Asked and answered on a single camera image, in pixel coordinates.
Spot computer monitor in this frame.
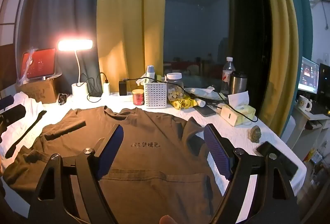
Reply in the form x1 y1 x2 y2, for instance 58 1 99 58
297 56 320 95

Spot red can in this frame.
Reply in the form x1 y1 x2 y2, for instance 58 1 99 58
132 89 145 106

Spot white desk lamp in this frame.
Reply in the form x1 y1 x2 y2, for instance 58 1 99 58
57 39 94 97

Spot white mug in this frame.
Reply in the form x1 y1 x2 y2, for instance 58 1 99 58
297 95 313 111

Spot stainless steel tumbler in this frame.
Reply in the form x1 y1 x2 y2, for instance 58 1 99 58
229 71 248 96

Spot person's right hand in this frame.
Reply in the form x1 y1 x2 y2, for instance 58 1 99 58
159 215 179 224

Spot white perforated basket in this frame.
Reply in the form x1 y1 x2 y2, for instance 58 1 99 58
144 82 168 109

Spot black power adapter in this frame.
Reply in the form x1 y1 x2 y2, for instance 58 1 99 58
119 80 130 96

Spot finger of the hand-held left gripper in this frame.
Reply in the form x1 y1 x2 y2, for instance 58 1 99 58
0 104 27 128
0 95 15 109

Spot green stone figure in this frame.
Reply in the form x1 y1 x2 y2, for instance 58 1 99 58
248 126 262 143

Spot teal curtain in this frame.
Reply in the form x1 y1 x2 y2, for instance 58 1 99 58
15 0 104 97
277 0 314 137

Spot cardboard box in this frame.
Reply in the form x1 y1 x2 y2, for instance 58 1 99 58
15 77 60 105

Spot white quilted table cover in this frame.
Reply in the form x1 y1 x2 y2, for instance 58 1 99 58
0 92 307 224

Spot clear plastic water bottle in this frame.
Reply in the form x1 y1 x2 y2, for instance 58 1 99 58
221 56 237 97

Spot blue capped bottle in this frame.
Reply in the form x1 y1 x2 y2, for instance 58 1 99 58
146 65 156 83

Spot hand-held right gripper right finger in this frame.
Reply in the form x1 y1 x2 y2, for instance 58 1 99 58
203 123 301 224

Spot white side desk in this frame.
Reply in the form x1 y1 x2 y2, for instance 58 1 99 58
290 105 330 164

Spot wet wipes pack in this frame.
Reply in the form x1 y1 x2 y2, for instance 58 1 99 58
184 86 228 101

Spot yellow curtain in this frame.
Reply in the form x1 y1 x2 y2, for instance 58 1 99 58
96 0 167 97
257 0 300 134

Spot brown t-shirt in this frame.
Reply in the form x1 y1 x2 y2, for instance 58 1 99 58
2 106 223 224

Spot black charger cable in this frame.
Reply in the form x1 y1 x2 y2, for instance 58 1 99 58
86 72 108 103

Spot grey smartphone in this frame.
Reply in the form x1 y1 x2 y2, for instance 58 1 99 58
193 106 217 118

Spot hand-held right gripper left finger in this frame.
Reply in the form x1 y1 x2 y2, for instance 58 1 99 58
28 123 124 224

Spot white power strip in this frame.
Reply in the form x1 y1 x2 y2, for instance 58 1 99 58
101 92 135 102

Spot tablet with red screen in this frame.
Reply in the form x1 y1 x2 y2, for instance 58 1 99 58
20 48 57 80

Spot yellow duck snack packet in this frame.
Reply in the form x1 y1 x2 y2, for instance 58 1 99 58
170 99 199 110

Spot yellow tissue pack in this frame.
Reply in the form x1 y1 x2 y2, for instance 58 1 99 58
228 91 256 125

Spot clear jar with white lid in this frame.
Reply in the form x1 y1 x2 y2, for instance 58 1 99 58
166 73 184 106

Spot dark window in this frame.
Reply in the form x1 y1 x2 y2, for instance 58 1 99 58
165 0 271 102

